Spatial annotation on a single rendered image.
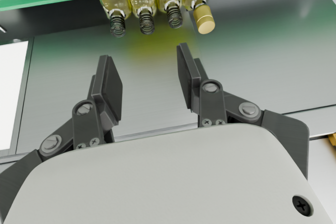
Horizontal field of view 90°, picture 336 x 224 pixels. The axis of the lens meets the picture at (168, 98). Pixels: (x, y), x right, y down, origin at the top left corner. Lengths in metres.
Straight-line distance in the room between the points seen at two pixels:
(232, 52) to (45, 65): 0.52
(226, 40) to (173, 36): 0.16
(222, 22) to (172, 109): 0.33
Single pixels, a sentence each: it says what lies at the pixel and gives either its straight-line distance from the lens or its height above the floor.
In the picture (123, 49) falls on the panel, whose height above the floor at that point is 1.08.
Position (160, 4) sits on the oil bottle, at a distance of 0.41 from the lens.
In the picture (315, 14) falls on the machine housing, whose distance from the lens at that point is 0.74.
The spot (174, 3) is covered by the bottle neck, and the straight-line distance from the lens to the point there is 0.39.
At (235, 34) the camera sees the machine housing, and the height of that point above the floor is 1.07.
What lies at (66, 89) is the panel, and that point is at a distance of 0.50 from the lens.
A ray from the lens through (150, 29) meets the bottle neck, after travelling 0.38.
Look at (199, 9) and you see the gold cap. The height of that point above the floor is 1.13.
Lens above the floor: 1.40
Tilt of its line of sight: 21 degrees down
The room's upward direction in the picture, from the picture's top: 170 degrees clockwise
